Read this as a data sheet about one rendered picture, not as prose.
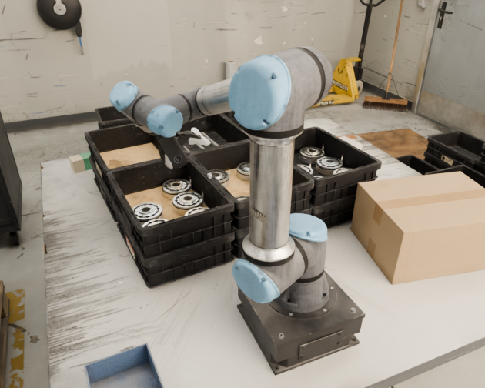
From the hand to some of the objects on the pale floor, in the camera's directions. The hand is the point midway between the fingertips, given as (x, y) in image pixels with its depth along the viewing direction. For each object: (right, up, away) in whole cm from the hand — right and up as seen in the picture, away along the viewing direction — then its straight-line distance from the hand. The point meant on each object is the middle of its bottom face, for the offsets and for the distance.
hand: (192, 158), depth 135 cm
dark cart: (-148, -34, +142) cm, 208 cm away
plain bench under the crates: (+24, -78, +70) cm, 107 cm away
